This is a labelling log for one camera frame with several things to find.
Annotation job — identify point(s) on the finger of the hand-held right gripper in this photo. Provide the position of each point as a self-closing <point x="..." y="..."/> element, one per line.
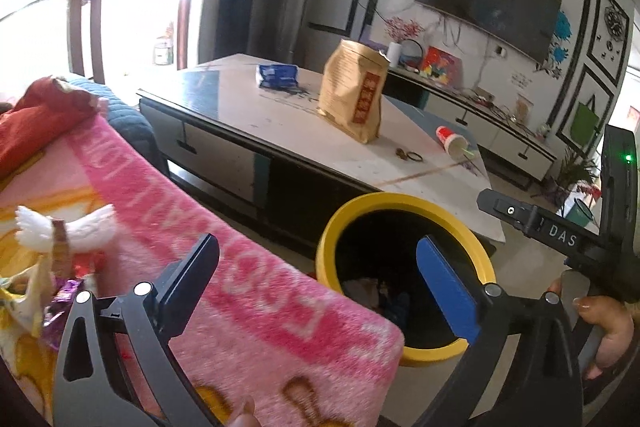
<point x="507" y="212"/>

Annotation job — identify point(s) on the white wall notice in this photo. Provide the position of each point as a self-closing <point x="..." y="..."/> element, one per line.
<point x="520" y="81"/>

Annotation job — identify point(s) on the green tote bag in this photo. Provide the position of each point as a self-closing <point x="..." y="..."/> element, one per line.
<point x="585" y="124"/>

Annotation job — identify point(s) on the marble top coffee table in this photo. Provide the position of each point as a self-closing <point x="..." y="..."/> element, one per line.
<point x="280" y="117"/>

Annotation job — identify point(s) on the red snack packet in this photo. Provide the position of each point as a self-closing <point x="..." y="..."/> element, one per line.
<point x="90" y="264"/>

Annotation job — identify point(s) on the green bucket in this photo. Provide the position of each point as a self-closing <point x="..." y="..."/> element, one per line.
<point x="580" y="211"/>

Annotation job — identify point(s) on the green potted plant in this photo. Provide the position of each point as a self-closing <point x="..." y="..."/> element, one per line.
<point x="575" y="172"/>

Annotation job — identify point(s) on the blue glove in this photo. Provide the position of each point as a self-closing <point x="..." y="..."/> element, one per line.
<point x="397" y="307"/>

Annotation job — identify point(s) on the white wing-shaped item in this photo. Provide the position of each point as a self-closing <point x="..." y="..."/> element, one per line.
<point x="90" y="227"/>

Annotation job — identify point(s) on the round black-framed mirror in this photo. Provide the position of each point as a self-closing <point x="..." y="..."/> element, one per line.
<point x="413" y="55"/>

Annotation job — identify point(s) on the yellow wrapper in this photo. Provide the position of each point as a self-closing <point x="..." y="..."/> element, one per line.
<point x="20" y="307"/>

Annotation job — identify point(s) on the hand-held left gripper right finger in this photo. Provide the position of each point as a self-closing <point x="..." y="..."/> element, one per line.
<point x="447" y="287"/>

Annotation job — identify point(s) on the pink printed blanket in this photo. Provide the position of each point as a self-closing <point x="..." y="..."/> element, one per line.
<point x="225" y="287"/>

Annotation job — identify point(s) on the black wall clock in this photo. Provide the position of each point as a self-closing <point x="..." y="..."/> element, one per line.
<point x="615" y="27"/>

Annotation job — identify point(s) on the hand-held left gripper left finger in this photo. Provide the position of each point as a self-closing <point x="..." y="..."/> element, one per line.
<point x="192" y="277"/>

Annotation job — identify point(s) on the white vase with red flowers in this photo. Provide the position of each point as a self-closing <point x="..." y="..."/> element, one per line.
<point x="394" y="54"/>

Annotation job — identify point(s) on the paint bucket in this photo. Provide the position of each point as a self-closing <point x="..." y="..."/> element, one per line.
<point x="162" y="53"/>

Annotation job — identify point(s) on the red blanket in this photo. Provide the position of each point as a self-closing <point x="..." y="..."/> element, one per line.
<point x="45" y="117"/>

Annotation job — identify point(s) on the purple wrapper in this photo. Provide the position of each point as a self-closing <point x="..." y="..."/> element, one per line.
<point x="62" y="302"/>

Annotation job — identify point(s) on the person's left hand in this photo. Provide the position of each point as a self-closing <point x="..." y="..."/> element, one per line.
<point x="245" y="414"/>

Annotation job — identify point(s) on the colourful picture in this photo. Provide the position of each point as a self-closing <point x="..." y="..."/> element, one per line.
<point x="440" y="64"/>

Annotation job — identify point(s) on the red paper cup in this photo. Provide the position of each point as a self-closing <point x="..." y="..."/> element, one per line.
<point x="447" y="137"/>

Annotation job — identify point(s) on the blue snack packet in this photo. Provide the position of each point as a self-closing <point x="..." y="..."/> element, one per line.
<point x="277" y="75"/>

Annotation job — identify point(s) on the yellow trash bin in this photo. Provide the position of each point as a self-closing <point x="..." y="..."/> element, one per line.
<point x="327" y="247"/>

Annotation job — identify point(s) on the white television cabinet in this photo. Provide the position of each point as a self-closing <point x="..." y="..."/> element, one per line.
<point x="500" y="137"/>

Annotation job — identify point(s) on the person's right hand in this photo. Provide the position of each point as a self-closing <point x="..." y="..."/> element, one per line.
<point x="617" y="332"/>

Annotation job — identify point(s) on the brown paper bag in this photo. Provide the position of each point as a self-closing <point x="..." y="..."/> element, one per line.
<point x="350" y="92"/>

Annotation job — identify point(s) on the wall socket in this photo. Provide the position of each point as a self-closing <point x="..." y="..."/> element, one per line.
<point x="500" y="52"/>

